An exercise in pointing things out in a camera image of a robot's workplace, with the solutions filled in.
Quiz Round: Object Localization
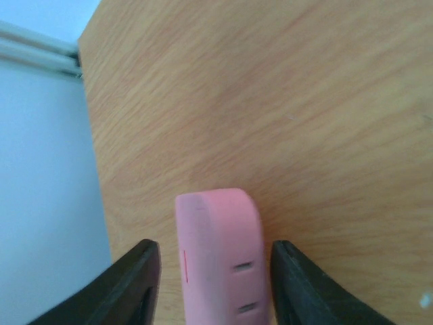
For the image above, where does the pink square plug adapter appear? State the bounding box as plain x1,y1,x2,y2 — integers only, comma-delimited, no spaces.
175,188,270,324

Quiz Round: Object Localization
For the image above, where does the aluminium rail frame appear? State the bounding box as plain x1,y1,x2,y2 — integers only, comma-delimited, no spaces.
1,22,83,79

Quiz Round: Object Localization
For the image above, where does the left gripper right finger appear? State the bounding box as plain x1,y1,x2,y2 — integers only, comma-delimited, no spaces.
271,240,393,325

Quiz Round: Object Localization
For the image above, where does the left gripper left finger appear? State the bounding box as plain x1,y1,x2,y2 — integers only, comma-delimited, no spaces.
31,239,161,324

